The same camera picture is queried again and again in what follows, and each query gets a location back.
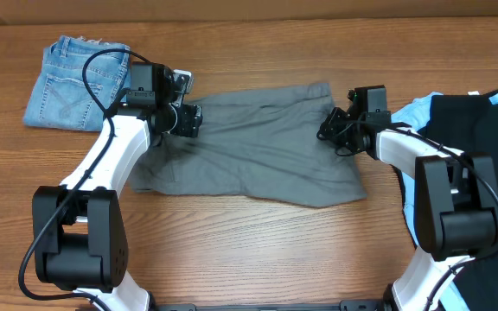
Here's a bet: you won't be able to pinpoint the grey cotton shorts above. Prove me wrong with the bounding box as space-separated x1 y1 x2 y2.
128 83 367 207

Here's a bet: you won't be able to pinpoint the folded blue denim shorts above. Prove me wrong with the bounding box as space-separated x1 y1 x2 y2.
22 35 130 132

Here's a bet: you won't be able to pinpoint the black and blue shirt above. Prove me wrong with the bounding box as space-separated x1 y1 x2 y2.
392 90 498 310

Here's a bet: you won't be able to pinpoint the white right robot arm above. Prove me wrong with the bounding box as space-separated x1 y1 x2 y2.
316 86 498 310

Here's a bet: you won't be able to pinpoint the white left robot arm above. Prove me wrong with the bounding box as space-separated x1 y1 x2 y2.
25 62 202 310

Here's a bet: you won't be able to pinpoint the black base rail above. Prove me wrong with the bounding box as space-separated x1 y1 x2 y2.
152 300 392 311

